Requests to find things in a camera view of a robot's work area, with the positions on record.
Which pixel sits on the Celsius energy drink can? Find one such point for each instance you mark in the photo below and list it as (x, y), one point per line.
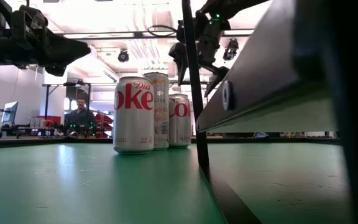
(162, 130)

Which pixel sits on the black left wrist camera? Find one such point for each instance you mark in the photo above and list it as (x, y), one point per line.
(33, 18)

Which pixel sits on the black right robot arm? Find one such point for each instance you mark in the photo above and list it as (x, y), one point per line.
(228, 7)

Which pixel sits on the silver Diet Coke can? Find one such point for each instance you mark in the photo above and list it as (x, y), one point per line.
(134, 124)
(180, 130)

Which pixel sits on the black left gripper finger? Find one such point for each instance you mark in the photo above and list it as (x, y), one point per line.
(64, 49)

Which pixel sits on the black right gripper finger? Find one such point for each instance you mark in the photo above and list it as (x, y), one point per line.
(178, 59)
(217, 77)

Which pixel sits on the person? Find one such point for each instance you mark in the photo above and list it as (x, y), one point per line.
(81, 119)

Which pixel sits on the red storage bins rack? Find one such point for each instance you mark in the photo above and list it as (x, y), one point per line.
(104, 123)

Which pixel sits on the silver shelf bolt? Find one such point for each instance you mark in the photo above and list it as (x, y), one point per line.
(228, 96)

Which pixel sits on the black foreground frame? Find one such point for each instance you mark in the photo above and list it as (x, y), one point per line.
(275, 62)

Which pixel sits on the black ceiling-mounted camera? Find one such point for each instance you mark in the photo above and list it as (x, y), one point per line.
(123, 56)
(231, 49)

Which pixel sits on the black overhead crossbar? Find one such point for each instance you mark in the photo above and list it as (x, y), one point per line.
(138, 34)

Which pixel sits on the computer monitor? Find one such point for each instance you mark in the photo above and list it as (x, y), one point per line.
(10, 112)

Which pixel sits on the black workstation frame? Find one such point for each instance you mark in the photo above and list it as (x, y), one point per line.
(46, 109)

